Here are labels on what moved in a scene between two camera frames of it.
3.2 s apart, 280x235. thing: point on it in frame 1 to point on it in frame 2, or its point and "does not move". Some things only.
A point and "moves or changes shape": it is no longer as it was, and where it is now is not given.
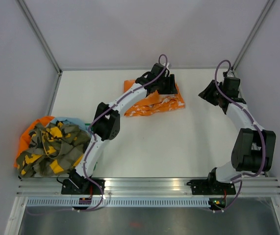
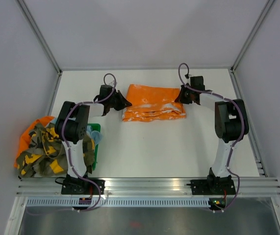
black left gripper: x=171 y=89 to x=124 y=103
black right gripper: x=207 y=93 to x=181 y=98
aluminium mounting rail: x=147 y=187 does not move
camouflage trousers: x=58 y=148 does not move
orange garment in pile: x=25 y=140 does not move
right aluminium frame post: x=252 y=35 does not move
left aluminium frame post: x=57 y=66 does not move
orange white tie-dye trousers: x=155 y=102 moves or changes shape
